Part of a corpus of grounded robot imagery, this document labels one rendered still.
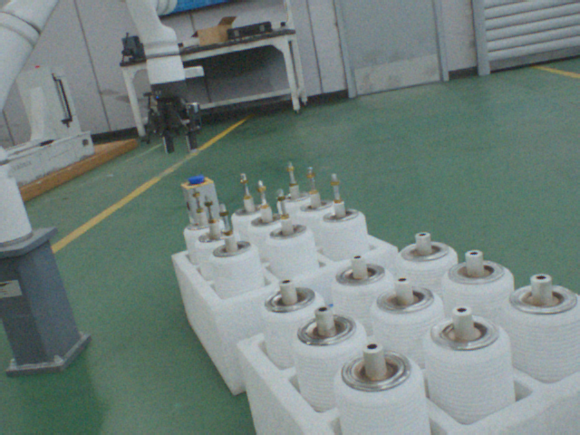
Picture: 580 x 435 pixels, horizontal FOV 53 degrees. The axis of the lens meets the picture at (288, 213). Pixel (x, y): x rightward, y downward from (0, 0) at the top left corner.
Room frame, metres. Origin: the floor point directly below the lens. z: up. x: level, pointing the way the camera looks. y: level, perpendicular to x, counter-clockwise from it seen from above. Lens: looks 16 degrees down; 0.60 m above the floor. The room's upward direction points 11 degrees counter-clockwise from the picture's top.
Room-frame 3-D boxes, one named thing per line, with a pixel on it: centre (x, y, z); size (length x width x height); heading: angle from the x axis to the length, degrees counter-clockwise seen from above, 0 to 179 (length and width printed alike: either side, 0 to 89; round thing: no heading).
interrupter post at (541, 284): (0.63, -0.28, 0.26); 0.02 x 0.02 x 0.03
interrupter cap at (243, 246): (1.05, 0.12, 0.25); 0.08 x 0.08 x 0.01
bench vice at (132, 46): (5.62, 1.11, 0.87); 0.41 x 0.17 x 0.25; 169
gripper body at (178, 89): (1.27, 0.20, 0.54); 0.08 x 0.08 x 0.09
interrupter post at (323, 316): (0.65, -0.02, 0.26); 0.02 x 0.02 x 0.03
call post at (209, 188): (1.44, 0.21, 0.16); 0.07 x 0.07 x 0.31; 19
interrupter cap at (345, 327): (0.65, -0.02, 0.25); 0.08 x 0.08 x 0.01
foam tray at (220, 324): (1.20, 0.05, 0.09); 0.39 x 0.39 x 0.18; 19
